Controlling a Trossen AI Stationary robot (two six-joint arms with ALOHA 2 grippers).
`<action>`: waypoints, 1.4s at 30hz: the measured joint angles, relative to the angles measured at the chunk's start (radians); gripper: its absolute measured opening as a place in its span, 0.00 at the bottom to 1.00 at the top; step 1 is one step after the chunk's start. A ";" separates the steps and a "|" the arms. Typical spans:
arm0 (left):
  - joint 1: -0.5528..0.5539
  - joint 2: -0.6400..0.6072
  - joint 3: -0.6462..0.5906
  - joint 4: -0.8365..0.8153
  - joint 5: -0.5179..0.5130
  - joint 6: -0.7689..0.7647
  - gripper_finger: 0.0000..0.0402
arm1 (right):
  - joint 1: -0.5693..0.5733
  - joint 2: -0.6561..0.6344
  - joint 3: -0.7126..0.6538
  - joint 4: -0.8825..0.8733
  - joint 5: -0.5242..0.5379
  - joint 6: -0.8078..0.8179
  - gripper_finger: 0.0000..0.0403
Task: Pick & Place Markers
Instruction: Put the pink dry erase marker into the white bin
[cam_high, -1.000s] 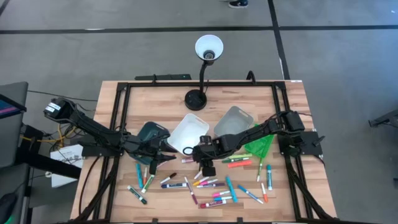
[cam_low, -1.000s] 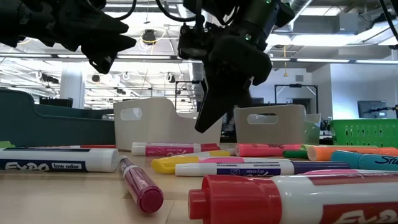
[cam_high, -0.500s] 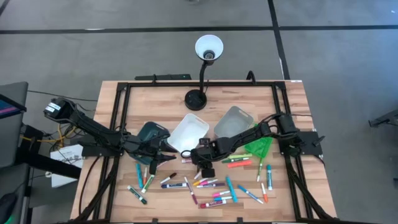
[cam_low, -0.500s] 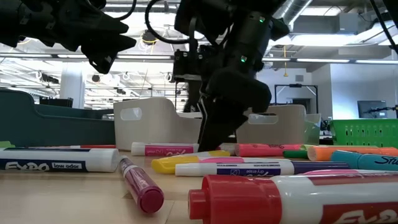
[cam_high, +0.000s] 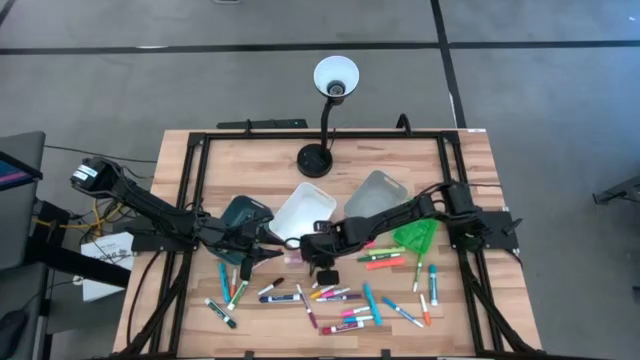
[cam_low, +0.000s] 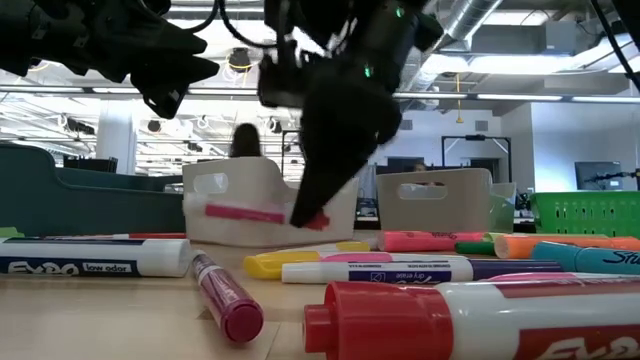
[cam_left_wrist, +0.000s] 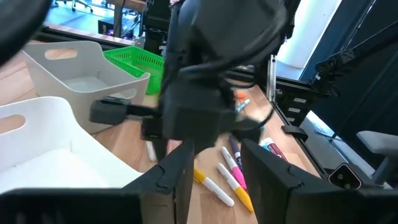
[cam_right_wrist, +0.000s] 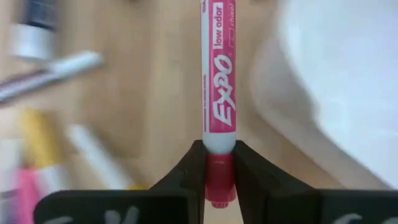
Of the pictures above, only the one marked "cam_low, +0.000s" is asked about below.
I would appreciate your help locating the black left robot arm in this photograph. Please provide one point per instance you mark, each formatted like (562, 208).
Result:
(40, 35)

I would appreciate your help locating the teal highlighter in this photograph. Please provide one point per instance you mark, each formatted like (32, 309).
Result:
(600, 260)

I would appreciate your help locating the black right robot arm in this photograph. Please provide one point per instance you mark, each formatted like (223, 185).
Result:
(360, 20)

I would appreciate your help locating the grey plastic bin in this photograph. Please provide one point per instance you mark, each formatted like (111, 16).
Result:
(450, 215)

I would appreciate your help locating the silver ventilation duct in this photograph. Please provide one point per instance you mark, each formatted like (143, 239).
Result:
(470, 15)

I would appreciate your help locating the thin red Expo marker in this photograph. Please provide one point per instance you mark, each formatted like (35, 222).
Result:
(160, 235)

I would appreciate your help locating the purple dry-erase marker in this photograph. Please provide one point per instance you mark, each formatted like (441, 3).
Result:
(515, 269)

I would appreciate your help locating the white pillar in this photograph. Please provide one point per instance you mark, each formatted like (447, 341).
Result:
(116, 140)

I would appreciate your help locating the black overhead camera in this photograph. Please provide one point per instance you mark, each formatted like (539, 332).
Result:
(240, 60)

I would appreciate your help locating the green plastic basket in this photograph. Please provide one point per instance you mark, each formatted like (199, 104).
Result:
(585, 215)

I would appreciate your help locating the black frame stand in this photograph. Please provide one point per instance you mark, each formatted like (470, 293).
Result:
(475, 137)

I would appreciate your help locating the long overhead light bar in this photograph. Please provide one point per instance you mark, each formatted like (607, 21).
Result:
(135, 90)

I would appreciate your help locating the black monitor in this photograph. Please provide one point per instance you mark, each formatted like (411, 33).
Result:
(597, 175)

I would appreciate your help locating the blue Expo marker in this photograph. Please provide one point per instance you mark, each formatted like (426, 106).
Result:
(150, 257)

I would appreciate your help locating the teal plastic bin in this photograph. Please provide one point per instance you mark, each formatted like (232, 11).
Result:
(75, 210)

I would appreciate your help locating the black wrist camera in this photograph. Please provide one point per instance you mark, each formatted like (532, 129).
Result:
(167, 97)
(280, 82)

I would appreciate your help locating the long magenta cap marker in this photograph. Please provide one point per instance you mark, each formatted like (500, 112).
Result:
(225, 295)

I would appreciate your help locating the person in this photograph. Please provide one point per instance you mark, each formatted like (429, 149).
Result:
(246, 142)
(420, 168)

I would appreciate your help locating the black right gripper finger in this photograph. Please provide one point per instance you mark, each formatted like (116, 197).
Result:
(335, 160)

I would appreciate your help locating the thick red Expo marker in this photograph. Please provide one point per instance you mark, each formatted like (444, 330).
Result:
(390, 320)

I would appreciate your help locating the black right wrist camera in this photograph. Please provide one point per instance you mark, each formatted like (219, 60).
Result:
(280, 82)

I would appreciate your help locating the pink highlighter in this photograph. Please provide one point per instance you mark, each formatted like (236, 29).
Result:
(420, 242)

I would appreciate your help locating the yellow cap white marker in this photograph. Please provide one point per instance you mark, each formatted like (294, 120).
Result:
(352, 246)
(270, 265)

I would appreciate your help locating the white plastic bin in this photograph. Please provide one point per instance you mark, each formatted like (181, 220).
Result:
(250, 180)

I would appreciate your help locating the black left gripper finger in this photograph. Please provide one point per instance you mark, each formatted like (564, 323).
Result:
(180, 42)
(180, 69)

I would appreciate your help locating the black background robot arm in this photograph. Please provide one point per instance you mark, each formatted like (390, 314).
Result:
(610, 176)

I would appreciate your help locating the thin green marker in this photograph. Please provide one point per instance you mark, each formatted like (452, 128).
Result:
(475, 248)

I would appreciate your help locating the orange highlighter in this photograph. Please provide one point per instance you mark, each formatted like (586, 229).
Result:
(550, 246)

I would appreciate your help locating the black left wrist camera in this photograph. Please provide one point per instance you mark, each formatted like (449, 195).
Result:
(167, 97)

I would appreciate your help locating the pink Expo marker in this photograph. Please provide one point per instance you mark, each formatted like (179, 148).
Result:
(245, 214)

